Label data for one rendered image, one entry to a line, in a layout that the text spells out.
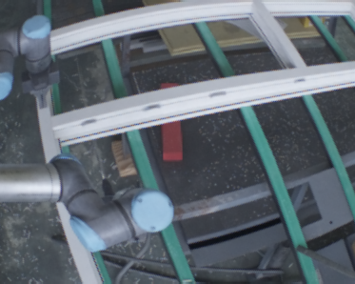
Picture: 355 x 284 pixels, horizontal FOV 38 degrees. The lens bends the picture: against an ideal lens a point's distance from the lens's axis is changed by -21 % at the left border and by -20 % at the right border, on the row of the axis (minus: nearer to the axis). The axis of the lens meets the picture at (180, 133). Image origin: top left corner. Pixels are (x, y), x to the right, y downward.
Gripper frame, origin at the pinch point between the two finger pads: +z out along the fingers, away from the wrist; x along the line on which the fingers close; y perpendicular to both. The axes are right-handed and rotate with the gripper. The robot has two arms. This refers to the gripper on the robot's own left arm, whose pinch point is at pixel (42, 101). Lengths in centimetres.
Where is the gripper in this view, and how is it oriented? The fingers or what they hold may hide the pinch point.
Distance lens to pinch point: 173.3
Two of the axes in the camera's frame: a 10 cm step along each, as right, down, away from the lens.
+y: -3.0, -7.5, 5.8
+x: -9.5, 2.1, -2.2
